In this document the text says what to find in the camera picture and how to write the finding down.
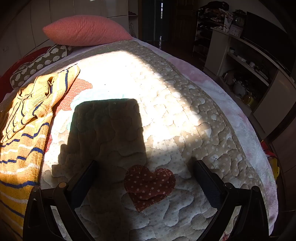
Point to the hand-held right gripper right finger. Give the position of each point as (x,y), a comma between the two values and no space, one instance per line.
(207,185)

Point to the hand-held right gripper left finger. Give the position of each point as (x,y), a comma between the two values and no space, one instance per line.
(82,188)

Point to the yellow striped knit sweater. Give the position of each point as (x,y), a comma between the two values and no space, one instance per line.
(27,139)

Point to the dark rack with clothes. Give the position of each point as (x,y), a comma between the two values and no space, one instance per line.
(205,30)

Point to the yellow toy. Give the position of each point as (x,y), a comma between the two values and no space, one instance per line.
(275,168)

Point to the yellow jar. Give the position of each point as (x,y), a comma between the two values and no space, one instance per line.
(247,99)

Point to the beige quilted blanket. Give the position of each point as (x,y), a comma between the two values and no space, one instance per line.
(161,97)

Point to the white round pot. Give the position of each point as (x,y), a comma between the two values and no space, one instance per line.
(238,89)

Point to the white shelf unit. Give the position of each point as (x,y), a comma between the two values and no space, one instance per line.
(275,92)

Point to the green hedgehog print pillow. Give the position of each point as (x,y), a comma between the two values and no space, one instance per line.
(44,61)

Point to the red cushion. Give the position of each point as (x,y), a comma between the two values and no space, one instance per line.
(7,76)

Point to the white square clock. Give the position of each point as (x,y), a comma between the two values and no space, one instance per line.
(235,30)

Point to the pink ribbed pillow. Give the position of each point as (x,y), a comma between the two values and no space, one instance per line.
(87,30)

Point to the black television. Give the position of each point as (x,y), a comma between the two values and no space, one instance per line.
(266,37)

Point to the round wooden clock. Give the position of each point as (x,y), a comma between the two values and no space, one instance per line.
(240,20)

